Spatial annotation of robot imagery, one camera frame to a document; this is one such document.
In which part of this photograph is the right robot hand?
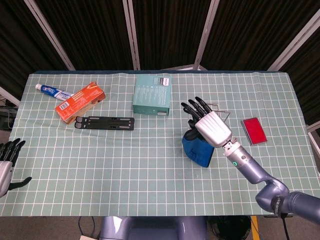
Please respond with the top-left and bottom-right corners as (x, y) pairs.
(180, 96), (232, 148)

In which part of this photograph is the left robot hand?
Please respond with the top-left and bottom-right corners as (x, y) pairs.
(0, 138), (33, 199)

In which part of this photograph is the blue black cloth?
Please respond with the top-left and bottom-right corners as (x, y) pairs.
(181, 136), (216, 168)

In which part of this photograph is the teal cardboard box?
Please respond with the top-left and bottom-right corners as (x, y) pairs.
(132, 73), (173, 117)

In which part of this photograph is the white blue toothpaste tube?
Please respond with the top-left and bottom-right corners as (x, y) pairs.
(35, 83), (75, 101)

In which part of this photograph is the green checked tablecloth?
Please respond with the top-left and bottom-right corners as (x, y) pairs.
(0, 72), (320, 217)

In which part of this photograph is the black bag under table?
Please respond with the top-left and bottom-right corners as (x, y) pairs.
(207, 216), (252, 240)

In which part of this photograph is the orange carton box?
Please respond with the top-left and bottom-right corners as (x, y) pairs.
(54, 81), (107, 125)

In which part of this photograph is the black folding laptop stand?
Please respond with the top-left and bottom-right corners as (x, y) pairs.
(74, 115), (136, 131)

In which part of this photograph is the blue-grey robot torso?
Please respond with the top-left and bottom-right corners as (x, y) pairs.
(99, 216), (208, 240)

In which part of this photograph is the black folding partition screen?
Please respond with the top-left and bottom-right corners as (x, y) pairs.
(0, 0), (320, 131)

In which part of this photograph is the red pad in grey frame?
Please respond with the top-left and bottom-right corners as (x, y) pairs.
(240, 118), (268, 147)

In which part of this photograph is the blue floor cable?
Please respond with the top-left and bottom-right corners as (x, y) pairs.
(78, 216), (96, 237)

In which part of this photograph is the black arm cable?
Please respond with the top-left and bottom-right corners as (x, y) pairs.
(279, 212), (291, 240)

